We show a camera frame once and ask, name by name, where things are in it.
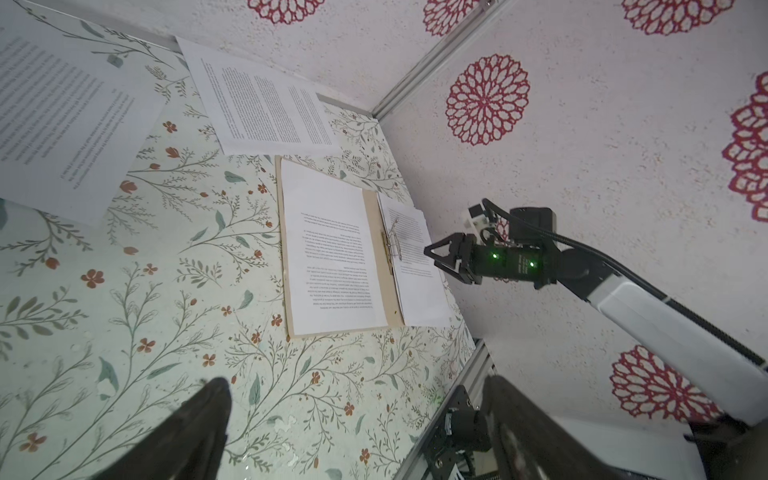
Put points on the metal folder clip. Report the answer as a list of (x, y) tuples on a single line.
[(392, 243)]

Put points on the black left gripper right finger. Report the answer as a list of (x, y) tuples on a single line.
[(528, 444)]

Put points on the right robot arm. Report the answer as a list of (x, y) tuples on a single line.
[(734, 446)]

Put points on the white printed paper sheet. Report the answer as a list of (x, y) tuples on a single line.
[(332, 279)]

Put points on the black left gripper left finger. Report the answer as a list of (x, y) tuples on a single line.
[(189, 444)]

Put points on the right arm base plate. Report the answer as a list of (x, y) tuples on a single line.
[(459, 431)]

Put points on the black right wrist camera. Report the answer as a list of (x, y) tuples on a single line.
[(513, 228)]

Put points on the beige paper folder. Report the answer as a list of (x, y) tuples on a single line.
[(387, 283)]

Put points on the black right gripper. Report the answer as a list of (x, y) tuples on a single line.
[(462, 257)]

